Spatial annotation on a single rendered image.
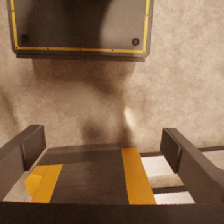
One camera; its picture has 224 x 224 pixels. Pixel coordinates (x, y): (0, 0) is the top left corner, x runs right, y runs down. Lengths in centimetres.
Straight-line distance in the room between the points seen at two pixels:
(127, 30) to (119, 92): 48
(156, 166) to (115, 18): 108
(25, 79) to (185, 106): 122
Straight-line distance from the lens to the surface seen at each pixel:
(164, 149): 16
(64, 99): 122
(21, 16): 96
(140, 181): 98
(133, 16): 87
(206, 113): 144
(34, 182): 116
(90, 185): 91
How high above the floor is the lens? 115
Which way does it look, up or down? 73 degrees down
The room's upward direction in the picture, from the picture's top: 176 degrees clockwise
